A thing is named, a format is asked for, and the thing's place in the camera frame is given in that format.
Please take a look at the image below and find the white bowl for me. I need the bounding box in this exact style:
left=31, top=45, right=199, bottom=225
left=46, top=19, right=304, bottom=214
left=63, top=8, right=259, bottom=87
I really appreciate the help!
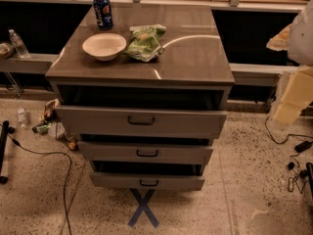
left=82, top=33, right=126, bottom=61

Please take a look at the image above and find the middle grey drawer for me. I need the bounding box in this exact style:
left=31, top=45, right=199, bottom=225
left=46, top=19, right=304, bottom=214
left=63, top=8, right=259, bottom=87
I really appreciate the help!
left=78, top=141, right=212, bottom=165

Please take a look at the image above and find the blue pepsi can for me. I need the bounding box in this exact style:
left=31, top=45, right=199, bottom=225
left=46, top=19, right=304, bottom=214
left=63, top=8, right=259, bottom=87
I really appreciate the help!
left=93, top=0, right=113, bottom=30

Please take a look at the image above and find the grey drawer cabinet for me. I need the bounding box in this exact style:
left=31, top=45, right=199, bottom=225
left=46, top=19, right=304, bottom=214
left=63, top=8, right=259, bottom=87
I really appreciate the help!
left=46, top=3, right=234, bottom=177

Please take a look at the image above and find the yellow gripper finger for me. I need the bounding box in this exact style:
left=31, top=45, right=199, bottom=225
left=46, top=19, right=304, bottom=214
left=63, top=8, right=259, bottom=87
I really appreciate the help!
left=273, top=66, right=313, bottom=125

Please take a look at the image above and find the black stand left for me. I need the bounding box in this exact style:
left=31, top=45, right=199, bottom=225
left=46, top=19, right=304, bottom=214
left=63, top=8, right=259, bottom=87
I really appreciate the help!
left=0, top=120, right=16, bottom=185

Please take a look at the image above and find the green jalapeno chip bag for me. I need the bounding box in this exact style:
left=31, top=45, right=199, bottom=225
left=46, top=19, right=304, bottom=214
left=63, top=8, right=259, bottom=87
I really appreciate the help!
left=125, top=24, right=166, bottom=63

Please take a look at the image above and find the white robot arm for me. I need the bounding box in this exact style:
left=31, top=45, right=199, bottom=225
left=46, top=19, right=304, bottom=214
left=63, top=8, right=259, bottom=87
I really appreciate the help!
left=272, top=0, right=313, bottom=125

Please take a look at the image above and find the grey drawer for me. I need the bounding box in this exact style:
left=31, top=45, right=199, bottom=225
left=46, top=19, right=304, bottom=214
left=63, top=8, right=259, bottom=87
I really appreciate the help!
left=57, top=106, right=227, bottom=139
left=90, top=172, right=204, bottom=191
left=78, top=141, right=212, bottom=165

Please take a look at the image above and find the bowl on left ledge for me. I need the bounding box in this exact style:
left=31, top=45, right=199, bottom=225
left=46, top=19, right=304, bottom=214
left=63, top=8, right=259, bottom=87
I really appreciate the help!
left=0, top=42, right=15, bottom=60

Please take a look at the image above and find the bottom grey drawer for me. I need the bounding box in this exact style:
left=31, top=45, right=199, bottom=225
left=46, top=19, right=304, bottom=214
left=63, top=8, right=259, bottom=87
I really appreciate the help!
left=90, top=172, right=204, bottom=191

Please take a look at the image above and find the top grey drawer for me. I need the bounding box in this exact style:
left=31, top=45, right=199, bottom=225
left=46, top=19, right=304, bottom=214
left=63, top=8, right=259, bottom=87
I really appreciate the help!
left=57, top=106, right=227, bottom=139

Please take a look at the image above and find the clear water bottle on ledge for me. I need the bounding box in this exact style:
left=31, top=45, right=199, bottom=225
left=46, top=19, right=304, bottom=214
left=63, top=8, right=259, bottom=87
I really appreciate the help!
left=9, top=29, right=30, bottom=58

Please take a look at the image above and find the small water bottle on floor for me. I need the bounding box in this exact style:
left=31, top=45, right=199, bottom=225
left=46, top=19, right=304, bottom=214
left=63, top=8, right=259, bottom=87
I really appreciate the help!
left=18, top=108, right=28, bottom=128

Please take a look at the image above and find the black cable on floor left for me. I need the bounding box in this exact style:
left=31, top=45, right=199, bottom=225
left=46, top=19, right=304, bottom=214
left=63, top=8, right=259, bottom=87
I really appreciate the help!
left=0, top=122, right=73, bottom=235

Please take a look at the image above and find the blue tape cross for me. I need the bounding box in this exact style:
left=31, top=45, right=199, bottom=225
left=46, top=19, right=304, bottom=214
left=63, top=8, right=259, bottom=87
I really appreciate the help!
left=128, top=188, right=159, bottom=228

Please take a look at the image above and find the snack bag on floor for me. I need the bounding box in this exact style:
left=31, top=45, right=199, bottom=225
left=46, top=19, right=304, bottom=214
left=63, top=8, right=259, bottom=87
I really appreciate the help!
left=41, top=99, right=60, bottom=121

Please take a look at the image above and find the white mesh cup on floor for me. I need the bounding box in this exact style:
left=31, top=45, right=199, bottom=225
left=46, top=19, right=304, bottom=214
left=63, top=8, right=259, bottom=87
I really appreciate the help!
left=48, top=122, right=66, bottom=139

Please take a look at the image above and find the black power adapter cable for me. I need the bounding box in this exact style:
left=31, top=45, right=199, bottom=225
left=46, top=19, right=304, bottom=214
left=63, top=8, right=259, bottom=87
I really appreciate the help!
left=263, top=116, right=313, bottom=194

